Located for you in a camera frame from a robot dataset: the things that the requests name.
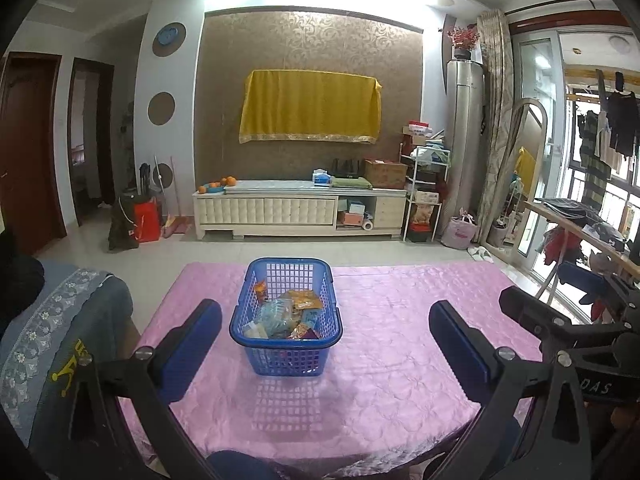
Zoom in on light blue clear snack bag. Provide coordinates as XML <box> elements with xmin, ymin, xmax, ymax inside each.
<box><xmin>254</xmin><ymin>298</ymin><xmax>297</xmax><ymax>339</ymax></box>

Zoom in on yellow cloth covered television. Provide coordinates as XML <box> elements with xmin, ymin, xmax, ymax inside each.
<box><xmin>239</xmin><ymin>70</ymin><xmax>382</xmax><ymax>144</ymax></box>

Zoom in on pink quilted tablecloth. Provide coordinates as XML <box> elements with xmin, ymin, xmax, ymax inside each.
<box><xmin>119</xmin><ymin>260</ymin><xmax>544</xmax><ymax>478</ymax></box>

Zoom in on blue tissue pack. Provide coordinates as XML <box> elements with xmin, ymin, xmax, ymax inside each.
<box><xmin>311</xmin><ymin>169</ymin><xmax>332</xmax><ymax>188</ymax></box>

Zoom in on dark backpack on floor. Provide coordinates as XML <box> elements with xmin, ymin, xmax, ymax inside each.
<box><xmin>107</xmin><ymin>192</ymin><xmax>139</xmax><ymax>252</ymax></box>

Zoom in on patterned curtain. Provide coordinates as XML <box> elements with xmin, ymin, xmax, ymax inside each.
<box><xmin>476</xmin><ymin>10</ymin><xmax>514</xmax><ymax>243</ymax></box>

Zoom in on orange snack stick pack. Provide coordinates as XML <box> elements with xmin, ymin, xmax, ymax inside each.
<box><xmin>253</xmin><ymin>281</ymin><xmax>269</xmax><ymax>304</ymax></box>

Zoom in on purple chip packet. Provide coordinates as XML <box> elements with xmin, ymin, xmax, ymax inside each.
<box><xmin>303</xmin><ymin>328</ymin><xmax>320</xmax><ymax>339</ymax></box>

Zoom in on blue plastic basket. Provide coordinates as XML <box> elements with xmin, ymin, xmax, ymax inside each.
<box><xmin>229</xmin><ymin>257</ymin><xmax>343</xmax><ymax>377</ymax></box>

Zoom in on cardboard box on cabinet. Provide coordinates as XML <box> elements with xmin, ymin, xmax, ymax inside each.
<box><xmin>363</xmin><ymin>159</ymin><xmax>408</xmax><ymax>190</ymax></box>

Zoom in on brown wooden door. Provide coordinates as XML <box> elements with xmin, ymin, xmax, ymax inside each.
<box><xmin>1</xmin><ymin>52</ymin><xmax>66</xmax><ymax>255</ymax></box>

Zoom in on pink tote bag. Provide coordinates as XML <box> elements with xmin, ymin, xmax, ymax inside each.
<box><xmin>440</xmin><ymin>211</ymin><xmax>478</xmax><ymax>250</ymax></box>

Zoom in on orange yellow snack pouch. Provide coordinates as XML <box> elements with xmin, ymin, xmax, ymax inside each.
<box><xmin>285</xmin><ymin>289</ymin><xmax>323</xmax><ymax>311</ymax></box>

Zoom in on white slippers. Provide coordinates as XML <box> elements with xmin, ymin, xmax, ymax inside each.
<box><xmin>466</xmin><ymin>246</ymin><xmax>494</xmax><ymax>263</ymax></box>

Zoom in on clothes drying rack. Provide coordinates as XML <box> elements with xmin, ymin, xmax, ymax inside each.
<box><xmin>522</xmin><ymin>69</ymin><xmax>640</xmax><ymax>311</ymax></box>

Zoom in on oranges on plate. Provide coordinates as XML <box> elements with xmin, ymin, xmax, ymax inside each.
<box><xmin>198</xmin><ymin>176</ymin><xmax>238</xmax><ymax>194</ymax></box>

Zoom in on red shopping bag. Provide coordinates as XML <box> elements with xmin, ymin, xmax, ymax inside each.
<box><xmin>134</xmin><ymin>200</ymin><xmax>160</xmax><ymax>243</ymax></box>

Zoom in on white tv cabinet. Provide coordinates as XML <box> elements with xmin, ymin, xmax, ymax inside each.
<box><xmin>192</xmin><ymin>180</ymin><xmax>407</xmax><ymax>240</ymax></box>

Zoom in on red peanut snack bag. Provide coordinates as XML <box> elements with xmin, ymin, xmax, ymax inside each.
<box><xmin>288</xmin><ymin>322</ymin><xmax>317</xmax><ymax>340</ymax></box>

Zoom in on silver standing air conditioner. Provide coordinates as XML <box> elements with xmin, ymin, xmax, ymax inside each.
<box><xmin>440</xmin><ymin>58</ymin><xmax>486</xmax><ymax>226</ymax></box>

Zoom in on green folded towel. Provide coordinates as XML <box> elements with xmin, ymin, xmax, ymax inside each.
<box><xmin>331</xmin><ymin>176</ymin><xmax>373</xmax><ymax>190</ymax></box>

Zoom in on white metal shelf rack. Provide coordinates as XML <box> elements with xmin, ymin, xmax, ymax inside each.
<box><xmin>399</xmin><ymin>141</ymin><xmax>451</xmax><ymax>242</ymax></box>

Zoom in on blue cartoon cake pack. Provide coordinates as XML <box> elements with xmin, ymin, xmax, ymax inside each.
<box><xmin>300</xmin><ymin>309</ymin><xmax>322</xmax><ymax>328</ymax></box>

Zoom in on red flower vase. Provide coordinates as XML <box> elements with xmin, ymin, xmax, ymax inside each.
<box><xmin>447</xmin><ymin>25</ymin><xmax>480</xmax><ymax>60</ymax></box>

